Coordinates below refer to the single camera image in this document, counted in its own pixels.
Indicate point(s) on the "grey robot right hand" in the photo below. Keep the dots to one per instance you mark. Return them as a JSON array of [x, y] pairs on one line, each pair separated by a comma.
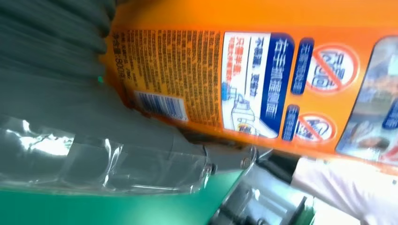
[[93, 139]]

